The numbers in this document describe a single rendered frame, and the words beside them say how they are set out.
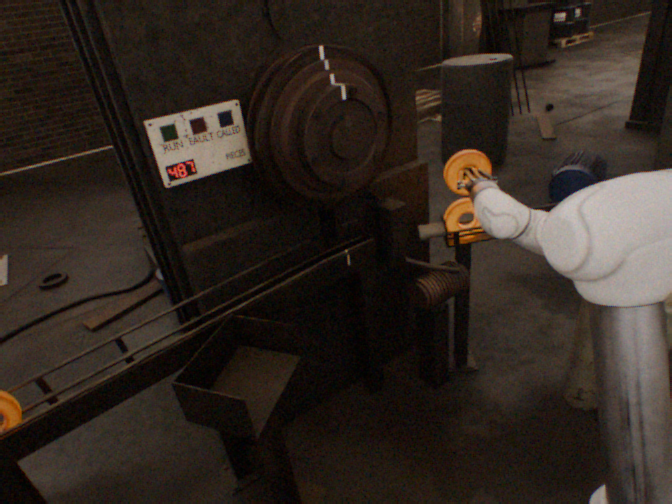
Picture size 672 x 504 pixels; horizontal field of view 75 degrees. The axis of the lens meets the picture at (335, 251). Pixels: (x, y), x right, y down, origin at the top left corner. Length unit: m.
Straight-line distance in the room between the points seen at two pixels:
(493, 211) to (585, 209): 0.57
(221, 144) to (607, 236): 1.00
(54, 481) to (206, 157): 1.41
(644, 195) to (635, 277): 0.11
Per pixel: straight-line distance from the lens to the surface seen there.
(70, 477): 2.15
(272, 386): 1.22
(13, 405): 1.39
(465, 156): 1.57
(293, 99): 1.23
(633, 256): 0.72
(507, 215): 1.24
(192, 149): 1.31
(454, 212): 1.64
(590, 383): 1.90
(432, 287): 1.63
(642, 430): 0.87
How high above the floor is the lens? 1.45
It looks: 29 degrees down
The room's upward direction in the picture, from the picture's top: 8 degrees counter-clockwise
